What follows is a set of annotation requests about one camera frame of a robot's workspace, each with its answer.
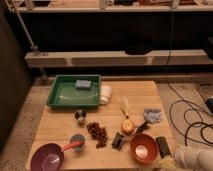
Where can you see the upper white shelf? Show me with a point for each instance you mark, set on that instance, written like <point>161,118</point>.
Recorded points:
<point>109,5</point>

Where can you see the small metal cup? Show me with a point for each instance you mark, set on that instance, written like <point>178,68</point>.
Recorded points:
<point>80,116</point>

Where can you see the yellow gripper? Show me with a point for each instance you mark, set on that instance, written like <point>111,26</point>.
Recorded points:
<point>165,164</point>

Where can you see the black eraser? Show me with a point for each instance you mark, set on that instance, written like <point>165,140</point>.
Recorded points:
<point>163,146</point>

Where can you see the bunch of brown grapes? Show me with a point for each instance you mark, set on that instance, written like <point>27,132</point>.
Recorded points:
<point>98,133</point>

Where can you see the yellow orange fruit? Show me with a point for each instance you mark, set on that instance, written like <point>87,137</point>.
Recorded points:
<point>127,126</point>

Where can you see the red bowl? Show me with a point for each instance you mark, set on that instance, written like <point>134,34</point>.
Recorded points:
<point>143,148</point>

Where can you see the blue sponge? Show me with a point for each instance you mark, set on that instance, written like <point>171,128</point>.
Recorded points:
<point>83,84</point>

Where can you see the purple bowl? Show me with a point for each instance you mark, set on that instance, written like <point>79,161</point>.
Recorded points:
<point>48,157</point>

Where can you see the metal diagonal pole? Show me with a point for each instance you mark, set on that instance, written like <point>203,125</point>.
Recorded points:
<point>33,47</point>

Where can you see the black marker tool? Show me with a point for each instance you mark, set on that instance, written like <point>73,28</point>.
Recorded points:
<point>142,127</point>

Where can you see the small black block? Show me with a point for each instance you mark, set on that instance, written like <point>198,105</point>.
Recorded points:
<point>117,141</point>

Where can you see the teal cup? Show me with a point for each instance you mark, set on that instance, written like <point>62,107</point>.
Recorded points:
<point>78,137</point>

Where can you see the lower white shelf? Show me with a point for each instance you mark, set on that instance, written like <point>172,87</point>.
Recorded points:
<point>117,58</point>

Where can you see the blue crumpled cloth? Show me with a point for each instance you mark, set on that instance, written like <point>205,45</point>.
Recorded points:
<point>152,115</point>

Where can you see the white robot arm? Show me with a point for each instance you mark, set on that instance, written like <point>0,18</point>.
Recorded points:
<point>187,158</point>

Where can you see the white rolled cloth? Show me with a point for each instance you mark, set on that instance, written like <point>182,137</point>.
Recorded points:
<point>106,92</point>

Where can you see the cream feather brush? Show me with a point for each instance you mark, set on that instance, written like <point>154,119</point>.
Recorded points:
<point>124,106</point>

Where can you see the white shelf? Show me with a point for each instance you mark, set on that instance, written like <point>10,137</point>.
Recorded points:
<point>109,5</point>
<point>117,58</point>

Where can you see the red spoon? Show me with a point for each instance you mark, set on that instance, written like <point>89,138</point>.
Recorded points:
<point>71,145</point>

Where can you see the green plastic tray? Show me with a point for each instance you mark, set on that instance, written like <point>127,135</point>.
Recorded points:
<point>63,93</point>

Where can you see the dark object on shelf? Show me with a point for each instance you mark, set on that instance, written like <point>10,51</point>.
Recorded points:
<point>138,46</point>

